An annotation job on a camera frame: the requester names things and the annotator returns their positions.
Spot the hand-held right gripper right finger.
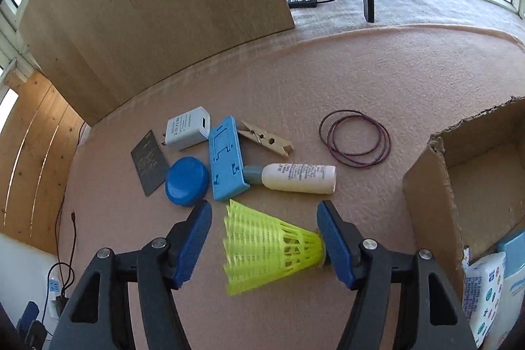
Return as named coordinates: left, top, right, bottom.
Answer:
left=317, top=200, right=478, bottom=350

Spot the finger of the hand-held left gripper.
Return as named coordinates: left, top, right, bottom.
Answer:
left=25, top=320, right=48, bottom=350
left=17, top=301, right=40, bottom=336

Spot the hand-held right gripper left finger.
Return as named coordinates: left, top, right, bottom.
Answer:
left=49, top=199, right=213, bottom=350

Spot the blue round lid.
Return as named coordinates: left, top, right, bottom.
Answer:
left=165, top=156, right=211, bottom=207

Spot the yellow plastic shuttlecock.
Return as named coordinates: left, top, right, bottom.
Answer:
left=221, top=199, right=326, bottom=297

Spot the small white bottle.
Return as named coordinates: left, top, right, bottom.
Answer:
left=242, top=162, right=337, bottom=195

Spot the blue phone stand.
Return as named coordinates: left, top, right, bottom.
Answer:
left=208, top=115, right=251, bottom=202

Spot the dark red rubber band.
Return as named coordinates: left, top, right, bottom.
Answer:
left=327, top=117, right=381, bottom=165
left=319, top=110, right=391, bottom=169

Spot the cardboard box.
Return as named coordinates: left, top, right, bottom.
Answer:
left=402, top=96, right=525, bottom=293

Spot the white wall charger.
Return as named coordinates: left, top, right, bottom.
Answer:
left=159, top=106, right=212, bottom=151

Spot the wooden clothespin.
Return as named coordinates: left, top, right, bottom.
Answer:
left=237, top=120, right=295, bottom=159

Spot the white patterned tissue pack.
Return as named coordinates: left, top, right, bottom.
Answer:
left=461, top=252, right=507, bottom=348

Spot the white sunscreen bottle blue cap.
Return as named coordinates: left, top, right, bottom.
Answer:
left=482, top=229, right=525, bottom=350

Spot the white power strip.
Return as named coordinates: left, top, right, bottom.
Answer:
left=44, top=275, right=67, bottom=331

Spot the dark grey card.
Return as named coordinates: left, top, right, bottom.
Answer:
left=130, top=130, right=170, bottom=197

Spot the pine slatted wood panel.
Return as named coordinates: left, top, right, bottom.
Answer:
left=0, top=69, right=87, bottom=256

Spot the large light wood board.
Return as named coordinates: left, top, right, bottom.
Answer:
left=18, top=0, right=296, bottom=127

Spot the black usb cable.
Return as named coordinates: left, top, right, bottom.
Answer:
left=55, top=213, right=77, bottom=295

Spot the white window frame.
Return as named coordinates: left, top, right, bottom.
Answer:
left=0, top=0, right=525, bottom=96

